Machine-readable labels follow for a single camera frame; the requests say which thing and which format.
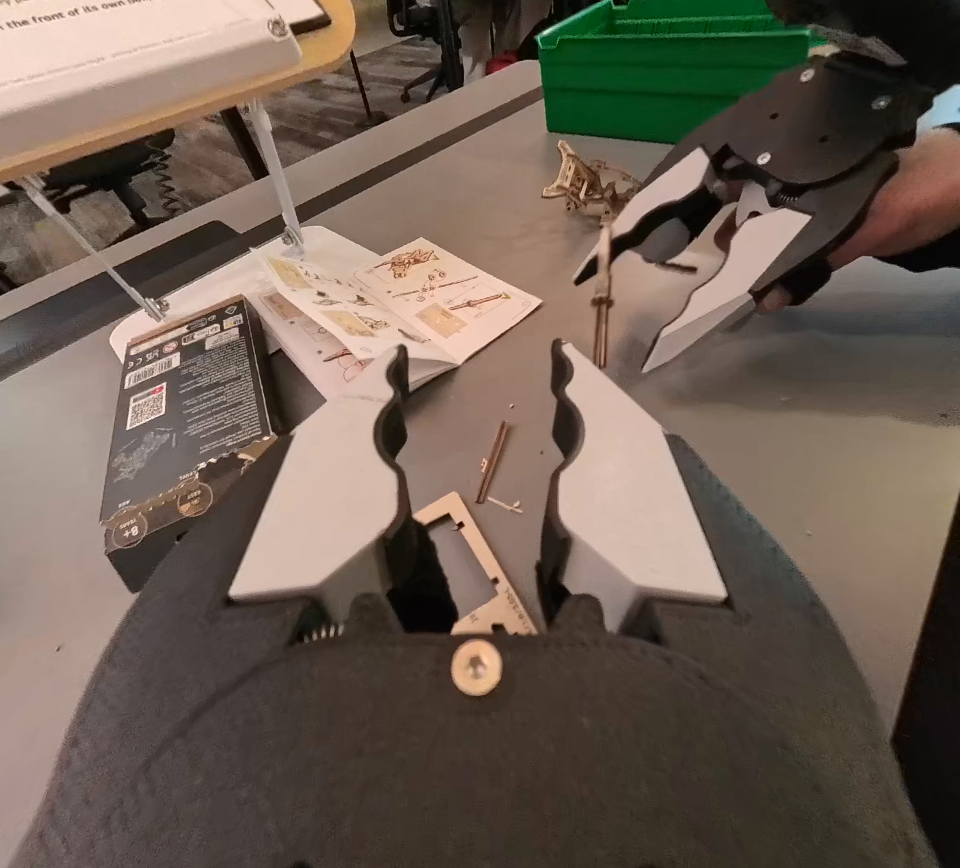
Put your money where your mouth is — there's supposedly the white instruction booklet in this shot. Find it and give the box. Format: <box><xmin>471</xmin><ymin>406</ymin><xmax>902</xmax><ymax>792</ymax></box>
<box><xmin>251</xmin><ymin>236</ymin><xmax>544</xmax><ymax>389</ymax></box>

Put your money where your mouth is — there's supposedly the thin dark wooden stick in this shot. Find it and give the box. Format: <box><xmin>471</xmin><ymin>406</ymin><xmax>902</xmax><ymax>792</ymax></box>
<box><xmin>474</xmin><ymin>421</ymin><xmax>513</xmax><ymax>503</ymax></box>

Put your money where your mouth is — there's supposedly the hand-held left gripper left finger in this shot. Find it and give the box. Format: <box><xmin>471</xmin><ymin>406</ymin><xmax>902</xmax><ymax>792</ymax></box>
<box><xmin>227</xmin><ymin>344</ymin><xmax>414</xmax><ymax>626</ymax></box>

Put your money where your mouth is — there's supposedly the white printed instruction sheet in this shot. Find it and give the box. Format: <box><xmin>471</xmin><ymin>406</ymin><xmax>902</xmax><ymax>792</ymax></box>
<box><xmin>0</xmin><ymin>0</ymin><xmax>333</xmax><ymax>143</ymax></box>

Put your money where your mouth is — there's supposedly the black coiled cable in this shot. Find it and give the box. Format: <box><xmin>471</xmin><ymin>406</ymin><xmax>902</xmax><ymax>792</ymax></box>
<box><xmin>146</xmin><ymin>140</ymin><xmax>192</xmax><ymax>216</ymax></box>

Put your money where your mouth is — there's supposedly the black cardboard kit box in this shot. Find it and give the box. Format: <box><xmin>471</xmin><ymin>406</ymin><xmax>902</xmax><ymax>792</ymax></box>
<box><xmin>99</xmin><ymin>294</ymin><xmax>282</xmax><ymax>595</ymax></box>

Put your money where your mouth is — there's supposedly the wooden axle stick with gears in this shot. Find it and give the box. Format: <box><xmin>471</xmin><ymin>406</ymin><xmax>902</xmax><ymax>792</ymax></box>
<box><xmin>591</xmin><ymin>221</ymin><xmax>615</xmax><ymax>368</ymax></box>

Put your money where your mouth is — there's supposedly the pale wooden document stand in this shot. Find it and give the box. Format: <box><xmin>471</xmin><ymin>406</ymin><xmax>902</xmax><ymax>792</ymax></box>
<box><xmin>0</xmin><ymin>0</ymin><xmax>357</xmax><ymax>359</ymax></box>

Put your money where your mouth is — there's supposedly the black office chair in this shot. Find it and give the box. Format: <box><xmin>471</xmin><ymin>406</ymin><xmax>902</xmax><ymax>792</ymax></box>
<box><xmin>386</xmin><ymin>0</ymin><xmax>466</xmax><ymax>105</ymax></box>

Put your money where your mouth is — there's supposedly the green plastic bin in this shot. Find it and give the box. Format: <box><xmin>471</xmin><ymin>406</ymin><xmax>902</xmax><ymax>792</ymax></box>
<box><xmin>535</xmin><ymin>0</ymin><xmax>819</xmax><ymax>145</ymax></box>

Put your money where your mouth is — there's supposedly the person's right hand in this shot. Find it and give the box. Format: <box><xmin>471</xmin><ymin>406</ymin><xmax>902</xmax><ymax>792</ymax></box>
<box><xmin>752</xmin><ymin>127</ymin><xmax>960</xmax><ymax>315</ymax></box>

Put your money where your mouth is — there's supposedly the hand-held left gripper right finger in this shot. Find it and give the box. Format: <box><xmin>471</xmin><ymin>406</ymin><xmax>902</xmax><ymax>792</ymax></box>
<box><xmin>534</xmin><ymin>340</ymin><xmax>730</xmax><ymax>634</ymax></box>

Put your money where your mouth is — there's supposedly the assembled wooden model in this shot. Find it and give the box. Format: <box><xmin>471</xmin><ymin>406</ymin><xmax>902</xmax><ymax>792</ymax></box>
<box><xmin>541</xmin><ymin>140</ymin><xmax>645</xmax><ymax>220</ymax></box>

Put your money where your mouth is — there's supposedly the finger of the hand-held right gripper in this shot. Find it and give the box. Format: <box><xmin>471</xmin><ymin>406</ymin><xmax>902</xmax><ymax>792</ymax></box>
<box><xmin>572</xmin><ymin>146</ymin><xmax>725</xmax><ymax>285</ymax></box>
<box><xmin>642</xmin><ymin>193</ymin><xmax>817</xmax><ymax>375</ymax></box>

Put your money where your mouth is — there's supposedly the laser-cut plywood parts sheet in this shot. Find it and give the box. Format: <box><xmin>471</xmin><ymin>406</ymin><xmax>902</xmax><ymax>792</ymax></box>
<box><xmin>412</xmin><ymin>491</ymin><xmax>540</xmax><ymax>636</ymax></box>

